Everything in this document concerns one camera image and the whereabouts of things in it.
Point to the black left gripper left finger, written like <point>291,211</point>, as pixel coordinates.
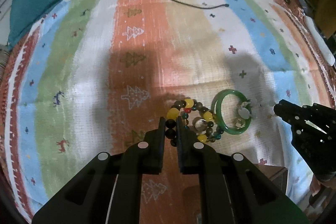
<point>108,188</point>

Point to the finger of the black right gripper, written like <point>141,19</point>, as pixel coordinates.
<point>288,111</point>

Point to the white jade pendant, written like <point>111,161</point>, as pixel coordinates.
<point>243,110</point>

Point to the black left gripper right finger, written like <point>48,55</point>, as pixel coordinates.
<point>232,189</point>

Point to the striped colourful bed cloth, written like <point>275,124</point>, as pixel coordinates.
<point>96,75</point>

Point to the green jade bangle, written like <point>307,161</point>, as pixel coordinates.
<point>228,121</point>

